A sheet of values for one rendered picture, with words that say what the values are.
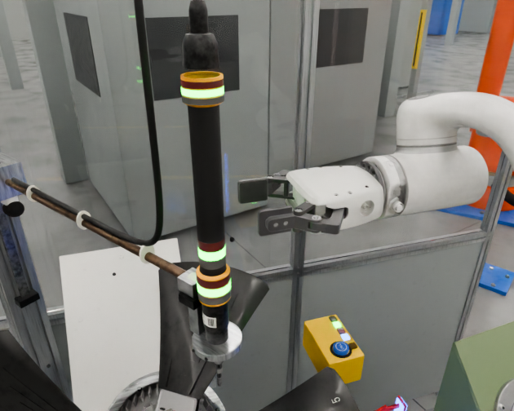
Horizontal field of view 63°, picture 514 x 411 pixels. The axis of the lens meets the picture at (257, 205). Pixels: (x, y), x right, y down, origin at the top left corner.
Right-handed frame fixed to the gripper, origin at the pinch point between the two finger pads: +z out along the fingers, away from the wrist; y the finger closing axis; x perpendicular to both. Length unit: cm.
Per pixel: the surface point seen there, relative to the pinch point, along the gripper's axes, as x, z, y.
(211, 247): -3.7, 6.3, -1.9
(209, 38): 19.4, 5.2, -1.6
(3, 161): -8, 39, 50
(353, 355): -58, -32, 22
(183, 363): -34.0, 10.3, 9.9
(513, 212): -163, -319, 215
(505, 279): -163, -230, 136
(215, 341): -18.8, 6.5, -1.8
